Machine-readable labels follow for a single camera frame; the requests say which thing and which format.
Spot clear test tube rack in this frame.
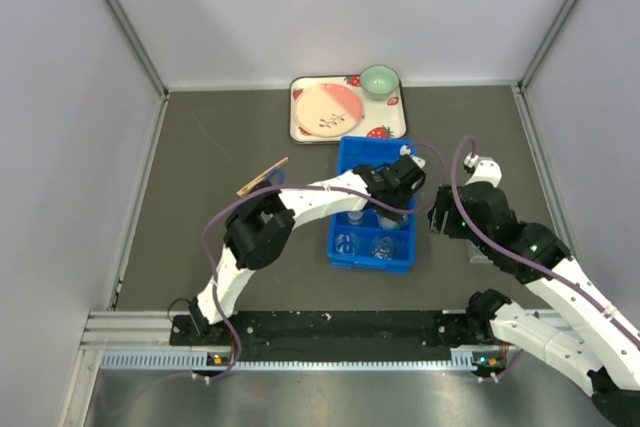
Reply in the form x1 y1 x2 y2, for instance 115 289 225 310
467 242 490 264

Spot clear glass flask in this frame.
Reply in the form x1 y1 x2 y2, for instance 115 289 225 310
371 235 401 260

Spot small clear glass dish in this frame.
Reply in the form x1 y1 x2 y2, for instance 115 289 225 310
347 211 364 226

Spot blue plastic bin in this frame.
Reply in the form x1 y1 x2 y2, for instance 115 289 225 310
327 137 416 274

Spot wooden tweezers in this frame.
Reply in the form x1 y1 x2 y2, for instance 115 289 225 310
236 156 289 198

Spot plastic bag with contents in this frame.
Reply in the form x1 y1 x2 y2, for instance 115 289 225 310
377 214 407 230

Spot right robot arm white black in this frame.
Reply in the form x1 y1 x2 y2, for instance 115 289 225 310
428 182 639 426

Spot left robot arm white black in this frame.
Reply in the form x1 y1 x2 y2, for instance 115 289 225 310
189 153 426 344

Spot strawberry pattern tray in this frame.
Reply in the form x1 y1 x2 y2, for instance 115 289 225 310
289 75 407 144

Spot pink cream plate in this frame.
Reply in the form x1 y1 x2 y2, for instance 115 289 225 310
293 83 364 139

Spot green ceramic bowl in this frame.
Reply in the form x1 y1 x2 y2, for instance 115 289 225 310
360 65 400 100

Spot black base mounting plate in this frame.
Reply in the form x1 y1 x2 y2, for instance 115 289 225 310
169 310 506 362

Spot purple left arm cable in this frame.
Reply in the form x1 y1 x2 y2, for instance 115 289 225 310
201 141 448 383

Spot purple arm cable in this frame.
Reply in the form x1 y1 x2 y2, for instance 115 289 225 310
451 135 640 383
201 141 448 383

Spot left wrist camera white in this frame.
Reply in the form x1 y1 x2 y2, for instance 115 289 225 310
400 145 426 169

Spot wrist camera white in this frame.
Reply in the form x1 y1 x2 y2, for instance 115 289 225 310
400 145 426 169
463 153 502 188

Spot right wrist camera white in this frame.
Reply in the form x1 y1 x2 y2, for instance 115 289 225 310
463 153 502 188

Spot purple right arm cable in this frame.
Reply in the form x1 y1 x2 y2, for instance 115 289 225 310
451 135 640 383

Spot grey slotted cable duct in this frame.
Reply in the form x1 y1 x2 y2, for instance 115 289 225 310
100 350 478 372

